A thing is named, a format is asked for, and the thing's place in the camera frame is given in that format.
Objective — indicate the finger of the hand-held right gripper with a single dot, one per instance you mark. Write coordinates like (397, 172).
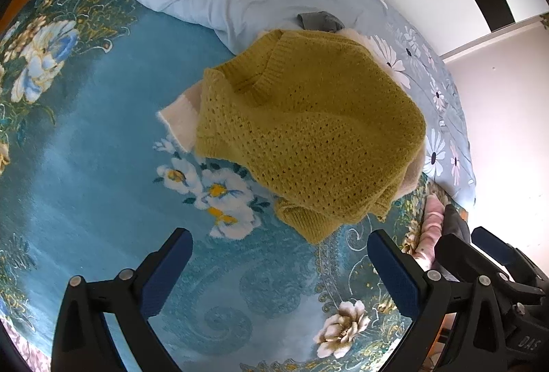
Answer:
(457, 256)
(493, 244)

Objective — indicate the dark grey cloth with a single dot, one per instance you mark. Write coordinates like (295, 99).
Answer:
(455, 222)

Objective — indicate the person's pink clothing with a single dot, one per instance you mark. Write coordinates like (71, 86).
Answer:
(433, 222)

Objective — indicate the cream fluffy garment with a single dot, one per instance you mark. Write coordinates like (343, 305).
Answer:
(180, 115)

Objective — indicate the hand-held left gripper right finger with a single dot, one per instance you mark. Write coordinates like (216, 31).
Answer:
(396, 275)

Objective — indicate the blue daisy print bedsheet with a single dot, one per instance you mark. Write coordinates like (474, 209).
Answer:
(433, 97)

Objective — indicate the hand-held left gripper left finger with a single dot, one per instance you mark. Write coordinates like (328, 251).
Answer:
(165, 269)

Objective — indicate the yellow knit sweater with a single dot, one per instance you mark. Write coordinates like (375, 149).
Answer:
(321, 132)

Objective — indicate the teal floral blanket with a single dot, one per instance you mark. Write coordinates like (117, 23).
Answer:
(107, 140)

